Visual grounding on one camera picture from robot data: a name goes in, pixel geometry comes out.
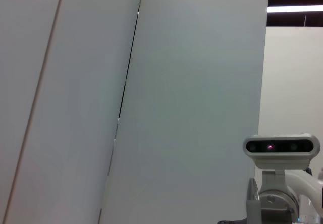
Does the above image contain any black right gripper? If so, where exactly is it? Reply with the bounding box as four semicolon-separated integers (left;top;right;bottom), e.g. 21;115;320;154
216;217;249;224

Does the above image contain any white ceiling light strip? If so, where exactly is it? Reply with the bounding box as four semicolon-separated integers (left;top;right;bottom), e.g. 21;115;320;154
266;5;323;14

